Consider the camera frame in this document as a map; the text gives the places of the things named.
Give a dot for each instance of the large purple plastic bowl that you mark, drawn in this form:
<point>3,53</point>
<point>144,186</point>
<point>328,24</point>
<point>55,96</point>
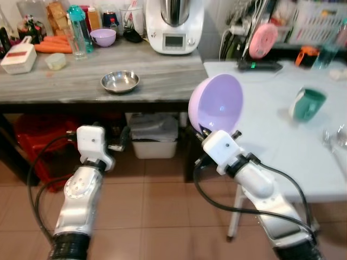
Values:
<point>217,103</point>

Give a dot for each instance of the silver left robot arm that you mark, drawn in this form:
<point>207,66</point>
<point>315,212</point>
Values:
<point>78,197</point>

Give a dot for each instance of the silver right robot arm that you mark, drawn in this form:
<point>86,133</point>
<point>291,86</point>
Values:
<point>260,187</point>

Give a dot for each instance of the white plastic storage bin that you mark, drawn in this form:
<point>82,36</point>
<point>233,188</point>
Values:
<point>154,138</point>

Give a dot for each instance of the stainless steel bowl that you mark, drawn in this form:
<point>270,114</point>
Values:
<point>120,81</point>

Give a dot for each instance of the black flat device green light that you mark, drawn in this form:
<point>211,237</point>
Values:
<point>260,66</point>

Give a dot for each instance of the red plastic crate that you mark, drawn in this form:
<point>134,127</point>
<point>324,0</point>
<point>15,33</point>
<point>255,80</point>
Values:
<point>46,138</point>

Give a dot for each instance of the green ceramic mug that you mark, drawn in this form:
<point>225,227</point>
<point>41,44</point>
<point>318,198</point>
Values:
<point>309,105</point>

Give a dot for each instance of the white table leg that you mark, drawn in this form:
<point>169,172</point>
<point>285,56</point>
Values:
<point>235,214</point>

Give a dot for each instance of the metal fork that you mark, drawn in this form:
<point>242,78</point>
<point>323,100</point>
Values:
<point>327,140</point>

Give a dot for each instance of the pink round fan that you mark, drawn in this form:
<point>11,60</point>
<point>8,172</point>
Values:
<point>263,40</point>

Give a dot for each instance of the metal spoon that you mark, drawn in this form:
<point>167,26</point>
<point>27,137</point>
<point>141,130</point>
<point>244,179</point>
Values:
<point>341,135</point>

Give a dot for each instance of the orange black tool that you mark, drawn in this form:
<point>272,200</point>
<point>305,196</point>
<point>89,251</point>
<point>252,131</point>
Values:
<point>307,55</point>

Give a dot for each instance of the small purple bowl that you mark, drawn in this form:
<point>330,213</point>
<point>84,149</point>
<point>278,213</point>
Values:
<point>103,37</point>

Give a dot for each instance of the orange carrot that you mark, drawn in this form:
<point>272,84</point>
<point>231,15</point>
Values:
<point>54,39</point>
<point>53,48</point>

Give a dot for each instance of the clear bottle teal lid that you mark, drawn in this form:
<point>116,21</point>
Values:
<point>79,32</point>

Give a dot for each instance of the white kitchen food processor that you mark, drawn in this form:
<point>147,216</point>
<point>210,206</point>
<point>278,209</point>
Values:
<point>173,30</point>

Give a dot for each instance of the blue translucent drinking bottle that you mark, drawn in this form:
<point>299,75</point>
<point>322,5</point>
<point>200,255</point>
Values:
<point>328,51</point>

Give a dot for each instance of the glass jar dark lid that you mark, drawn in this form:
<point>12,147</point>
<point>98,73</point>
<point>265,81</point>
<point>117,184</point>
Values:
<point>110,19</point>

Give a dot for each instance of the orange sauce bottle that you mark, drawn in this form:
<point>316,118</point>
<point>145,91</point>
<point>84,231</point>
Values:
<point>94,19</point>

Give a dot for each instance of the white plastic basket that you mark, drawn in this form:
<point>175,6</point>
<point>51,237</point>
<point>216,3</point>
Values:
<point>317,21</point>

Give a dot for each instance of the brown snack bag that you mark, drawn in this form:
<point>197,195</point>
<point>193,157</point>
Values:
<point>57,17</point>

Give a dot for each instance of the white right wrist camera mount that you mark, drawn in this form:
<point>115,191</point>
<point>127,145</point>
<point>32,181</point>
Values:
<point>221,149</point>

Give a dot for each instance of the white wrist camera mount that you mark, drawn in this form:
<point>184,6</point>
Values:
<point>221,149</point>
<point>91,142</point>

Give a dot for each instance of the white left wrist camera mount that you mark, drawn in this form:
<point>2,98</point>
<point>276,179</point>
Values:
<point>91,142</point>

